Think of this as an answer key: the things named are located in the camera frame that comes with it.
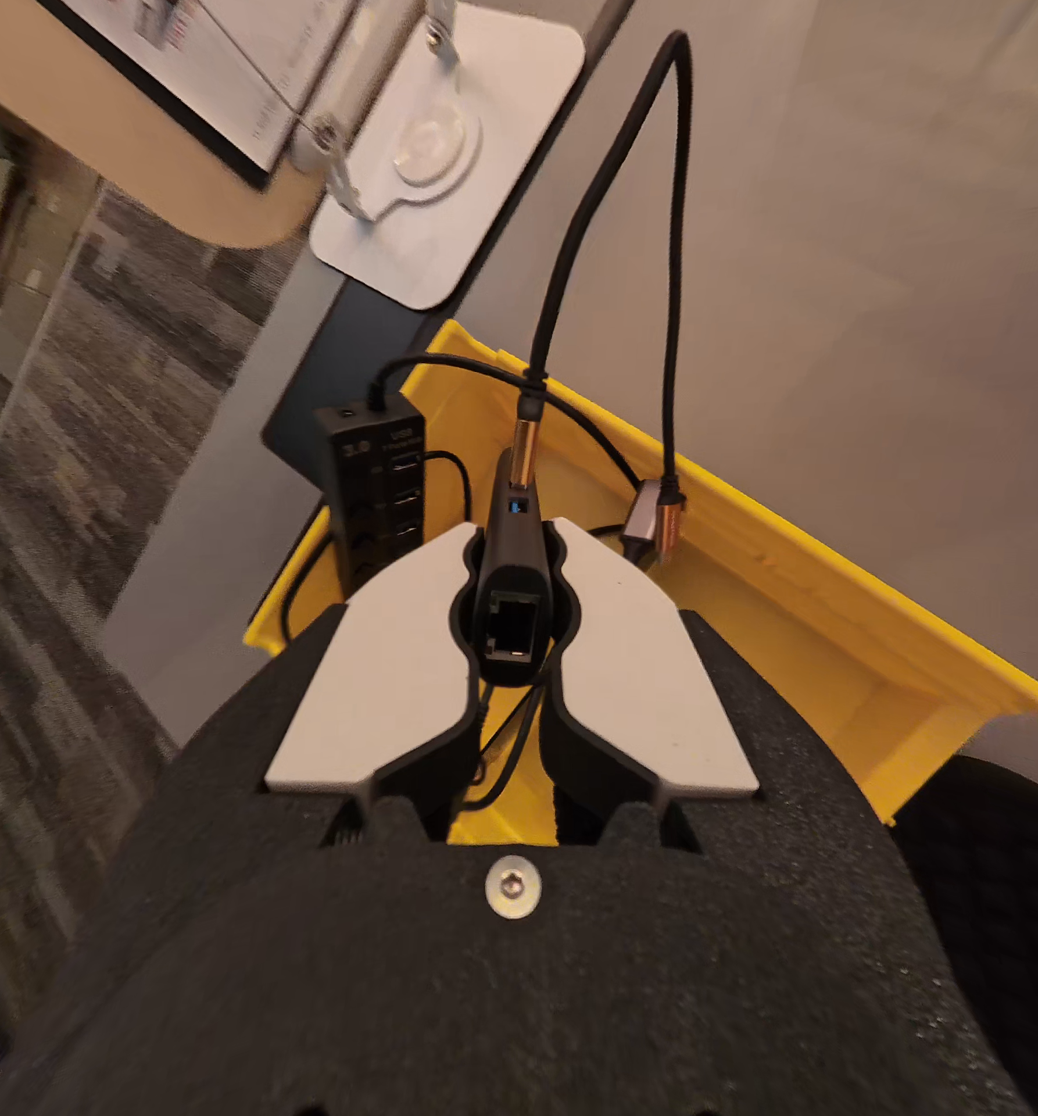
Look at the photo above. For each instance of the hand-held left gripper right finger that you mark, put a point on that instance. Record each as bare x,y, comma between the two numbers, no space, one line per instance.
650,689

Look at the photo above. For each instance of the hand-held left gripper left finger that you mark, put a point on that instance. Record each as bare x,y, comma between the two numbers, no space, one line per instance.
371,689

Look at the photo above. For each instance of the grey usb hub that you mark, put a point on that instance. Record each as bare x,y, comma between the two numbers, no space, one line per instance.
512,628

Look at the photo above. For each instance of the yellow plastic bin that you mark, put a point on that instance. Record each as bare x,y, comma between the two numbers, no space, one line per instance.
833,645

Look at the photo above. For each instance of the white stand base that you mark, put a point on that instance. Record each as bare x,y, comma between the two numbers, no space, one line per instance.
449,235

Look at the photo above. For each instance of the instruction sheet on stand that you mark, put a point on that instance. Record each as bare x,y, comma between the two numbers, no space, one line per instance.
92,148

